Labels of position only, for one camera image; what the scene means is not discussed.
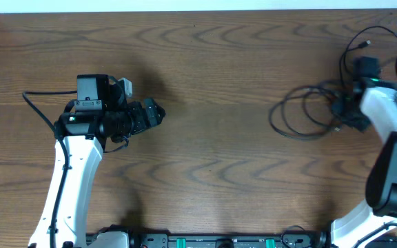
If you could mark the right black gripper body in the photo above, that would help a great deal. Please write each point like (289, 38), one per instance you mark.
(349, 113)

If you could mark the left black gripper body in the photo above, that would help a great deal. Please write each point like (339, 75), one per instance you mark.
(138, 118)

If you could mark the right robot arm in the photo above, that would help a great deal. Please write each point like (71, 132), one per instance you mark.
(377, 213)

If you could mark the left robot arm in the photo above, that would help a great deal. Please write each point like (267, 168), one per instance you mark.
(100, 112)

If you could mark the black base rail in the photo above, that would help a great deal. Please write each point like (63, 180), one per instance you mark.
(149, 238)

